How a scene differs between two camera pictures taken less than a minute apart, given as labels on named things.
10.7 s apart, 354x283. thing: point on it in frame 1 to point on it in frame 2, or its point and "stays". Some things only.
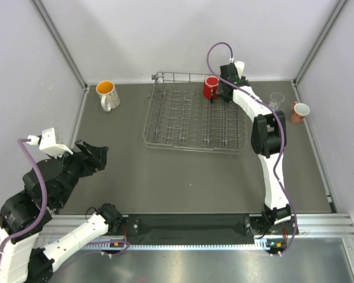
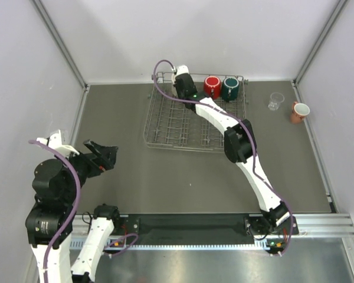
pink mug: [300, 111] stays
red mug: [211, 85] stays
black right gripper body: [222, 87] to [180, 94]
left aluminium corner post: [45, 17] stays
